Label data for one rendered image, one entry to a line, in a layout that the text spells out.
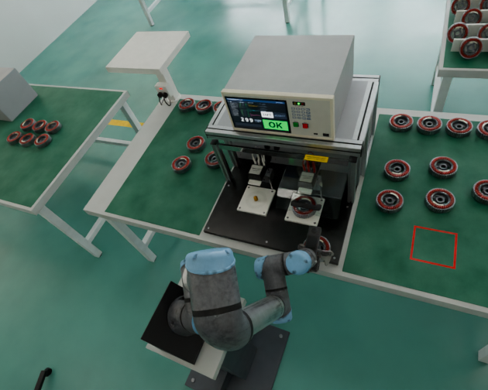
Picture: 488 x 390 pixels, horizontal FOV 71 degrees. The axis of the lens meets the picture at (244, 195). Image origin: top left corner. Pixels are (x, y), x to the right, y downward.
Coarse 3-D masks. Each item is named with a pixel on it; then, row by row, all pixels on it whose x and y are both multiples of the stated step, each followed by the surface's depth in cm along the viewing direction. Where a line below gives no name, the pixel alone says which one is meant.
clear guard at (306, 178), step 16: (304, 160) 137; (336, 160) 134; (288, 176) 134; (304, 176) 132; (320, 176) 131; (336, 176) 129; (288, 192) 131; (304, 192) 128; (320, 192) 127; (336, 192) 125; (288, 208) 132; (304, 208) 129; (336, 208) 124
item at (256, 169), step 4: (268, 156) 165; (256, 160) 165; (268, 160) 164; (252, 164) 162; (256, 164) 164; (268, 164) 163; (252, 168) 160; (256, 168) 160; (260, 168) 159; (264, 168) 160; (268, 168) 167; (252, 172) 159; (256, 172) 158; (260, 172) 158; (264, 172) 160; (268, 172) 169; (248, 176) 161; (252, 176) 160; (256, 176) 158; (260, 176) 157; (252, 180) 161; (256, 180) 160; (260, 180) 159; (252, 184) 161; (256, 184) 159; (260, 184) 160
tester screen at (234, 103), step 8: (232, 104) 137; (240, 104) 136; (248, 104) 134; (256, 104) 132; (264, 104) 131; (272, 104) 129; (280, 104) 128; (232, 112) 141; (240, 112) 139; (248, 112) 138; (256, 112) 136; (280, 112) 131; (240, 120) 143; (256, 120) 140; (280, 120) 135; (264, 128) 142; (288, 128) 137
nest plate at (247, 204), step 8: (248, 192) 170; (256, 192) 169; (264, 192) 168; (272, 192) 167; (248, 200) 167; (264, 200) 165; (240, 208) 166; (248, 208) 164; (256, 208) 163; (264, 208) 162; (264, 216) 161
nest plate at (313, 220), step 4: (288, 212) 158; (292, 212) 158; (288, 216) 157; (292, 216) 156; (296, 216) 156; (312, 216) 154; (316, 216) 154; (288, 220) 156; (292, 220) 155; (296, 220) 155; (300, 220) 154; (304, 220) 154; (308, 220) 153; (312, 220) 153; (316, 220) 152; (308, 224) 153; (312, 224) 152; (316, 224) 151
